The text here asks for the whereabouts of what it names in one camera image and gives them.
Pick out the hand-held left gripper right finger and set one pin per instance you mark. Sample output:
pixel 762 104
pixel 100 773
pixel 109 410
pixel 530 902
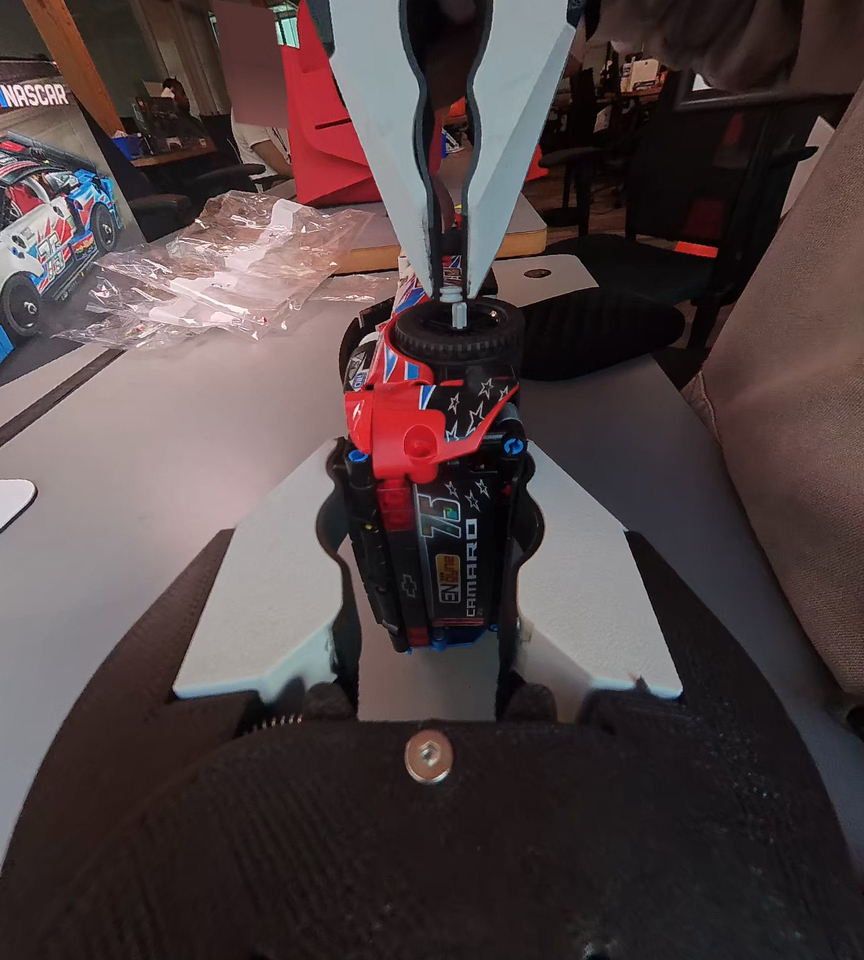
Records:
pixel 597 600

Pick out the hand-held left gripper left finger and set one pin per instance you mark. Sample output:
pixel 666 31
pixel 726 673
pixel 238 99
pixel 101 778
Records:
pixel 259 600

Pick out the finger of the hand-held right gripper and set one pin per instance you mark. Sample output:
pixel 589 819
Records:
pixel 522 97
pixel 375 97

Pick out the toy brick race car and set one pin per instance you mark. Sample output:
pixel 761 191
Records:
pixel 439 540

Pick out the grey axle pin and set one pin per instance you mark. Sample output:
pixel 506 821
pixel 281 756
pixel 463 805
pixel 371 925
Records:
pixel 458 307

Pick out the person's right forearm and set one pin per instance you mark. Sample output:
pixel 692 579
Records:
pixel 739 37

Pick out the grey desk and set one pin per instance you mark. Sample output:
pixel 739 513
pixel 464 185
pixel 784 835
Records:
pixel 139 465

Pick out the red board stand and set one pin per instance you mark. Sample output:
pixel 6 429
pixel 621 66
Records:
pixel 312 112

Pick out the wood-edged table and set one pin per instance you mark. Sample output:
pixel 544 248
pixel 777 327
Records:
pixel 522 225

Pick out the black office chair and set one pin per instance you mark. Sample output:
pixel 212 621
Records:
pixel 169 206
pixel 626 262

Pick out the crumpled clear plastic bags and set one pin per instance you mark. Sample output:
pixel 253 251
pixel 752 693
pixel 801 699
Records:
pixel 237 262

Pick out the beige hooded sweater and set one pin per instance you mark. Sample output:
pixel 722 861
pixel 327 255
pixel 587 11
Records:
pixel 814 375

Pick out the wooden pillar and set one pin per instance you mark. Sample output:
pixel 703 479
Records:
pixel 64 52

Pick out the black toy car box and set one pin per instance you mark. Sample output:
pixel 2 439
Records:
pixel 27 225

